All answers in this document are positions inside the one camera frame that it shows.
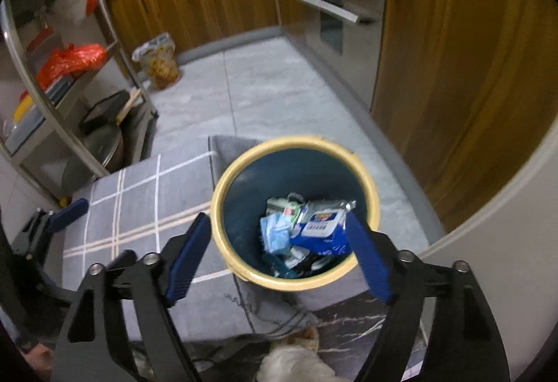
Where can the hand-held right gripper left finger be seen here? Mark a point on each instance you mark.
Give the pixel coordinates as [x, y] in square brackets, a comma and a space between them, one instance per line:
[189, 260]

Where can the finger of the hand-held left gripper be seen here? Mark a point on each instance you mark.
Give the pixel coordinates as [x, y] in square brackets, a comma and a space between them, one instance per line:
[67, 211]

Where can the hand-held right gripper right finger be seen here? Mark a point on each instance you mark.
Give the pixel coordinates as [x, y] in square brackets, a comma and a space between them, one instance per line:
[368, 264]

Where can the silver blue wipes packet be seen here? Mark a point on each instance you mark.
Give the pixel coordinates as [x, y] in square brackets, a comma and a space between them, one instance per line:
[322, 229]

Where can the black plastic bag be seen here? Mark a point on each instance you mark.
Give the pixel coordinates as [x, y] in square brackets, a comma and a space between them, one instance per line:
[305, 265]

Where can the blue bin with yellow rim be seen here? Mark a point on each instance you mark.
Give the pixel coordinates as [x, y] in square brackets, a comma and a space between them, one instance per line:
[244, 190]

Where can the blue face mask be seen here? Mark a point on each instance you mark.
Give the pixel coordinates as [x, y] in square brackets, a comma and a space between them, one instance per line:
[274, 233]

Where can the green white wrapper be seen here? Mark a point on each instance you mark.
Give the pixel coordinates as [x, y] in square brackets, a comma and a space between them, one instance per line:
[283, 204]

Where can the small yellow item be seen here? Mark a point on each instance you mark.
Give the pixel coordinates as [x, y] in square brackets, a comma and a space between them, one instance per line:
[65, 201]

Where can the dark marble patterned mat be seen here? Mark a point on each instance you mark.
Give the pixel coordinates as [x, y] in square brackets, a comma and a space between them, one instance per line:
[348, 329]

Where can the grey checked mat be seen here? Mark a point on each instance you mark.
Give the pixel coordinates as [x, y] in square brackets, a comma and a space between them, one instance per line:
[139, 199]

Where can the white furry item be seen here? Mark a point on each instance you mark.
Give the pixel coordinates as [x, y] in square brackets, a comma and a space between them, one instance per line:
[292, 360]

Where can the plastic jar with red lid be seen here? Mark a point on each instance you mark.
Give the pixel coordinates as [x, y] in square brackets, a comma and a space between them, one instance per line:
[41, 39]

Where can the steel shelf rack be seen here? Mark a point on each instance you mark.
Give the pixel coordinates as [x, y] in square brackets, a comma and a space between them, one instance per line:
[109, 42]

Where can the patterned waste bin with liner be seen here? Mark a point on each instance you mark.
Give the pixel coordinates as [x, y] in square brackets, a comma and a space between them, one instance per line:
[159, 59]

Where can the tall wooden cabinet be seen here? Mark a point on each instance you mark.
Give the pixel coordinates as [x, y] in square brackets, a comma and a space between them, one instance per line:
[457, 59]

